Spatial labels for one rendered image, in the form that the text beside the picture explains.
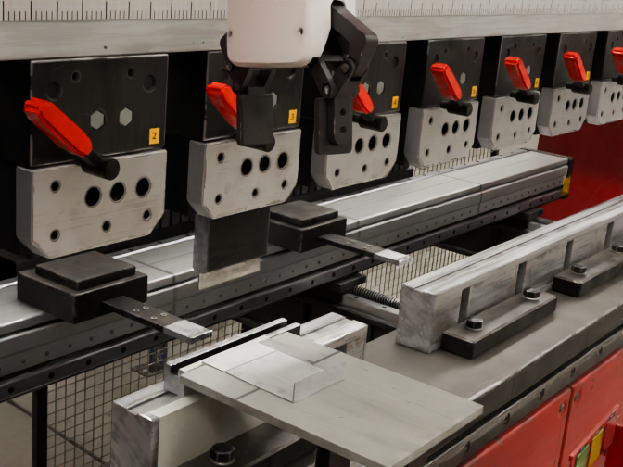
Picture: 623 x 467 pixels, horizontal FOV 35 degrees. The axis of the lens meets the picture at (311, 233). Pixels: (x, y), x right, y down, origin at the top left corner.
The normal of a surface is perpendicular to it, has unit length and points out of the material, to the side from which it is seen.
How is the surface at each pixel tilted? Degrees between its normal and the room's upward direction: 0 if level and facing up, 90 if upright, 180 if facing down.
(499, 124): 90
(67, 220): 90
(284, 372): 0
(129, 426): 90
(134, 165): 90
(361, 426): 0
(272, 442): 0
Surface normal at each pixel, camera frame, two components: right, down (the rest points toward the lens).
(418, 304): -0.60, 0.18
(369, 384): 0.08, -0.95
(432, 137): 0.79, 0.24
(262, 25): -0.76, 0.08
